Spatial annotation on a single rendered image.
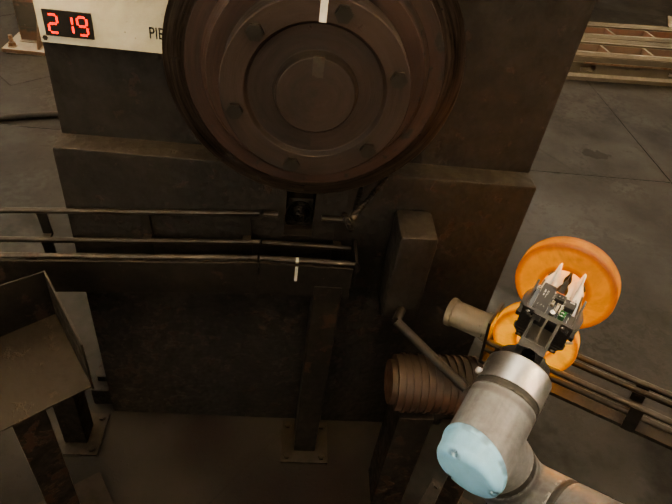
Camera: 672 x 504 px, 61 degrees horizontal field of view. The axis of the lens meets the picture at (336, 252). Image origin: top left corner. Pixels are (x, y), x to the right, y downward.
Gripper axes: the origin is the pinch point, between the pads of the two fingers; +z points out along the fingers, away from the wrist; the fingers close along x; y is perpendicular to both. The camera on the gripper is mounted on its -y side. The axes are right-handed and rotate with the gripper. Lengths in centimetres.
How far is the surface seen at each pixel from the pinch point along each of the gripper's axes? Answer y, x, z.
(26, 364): -17, 74, -57
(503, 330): -22.4, 6.0, -1.2
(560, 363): -24.4, -5.6, -0.6
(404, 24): 28.2, 35.3, 6.1
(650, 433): -27.1, -23.9, -3.1
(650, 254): -135, -25, 136
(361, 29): 30.5, 37.9, -1.2
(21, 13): -102, 323, 85
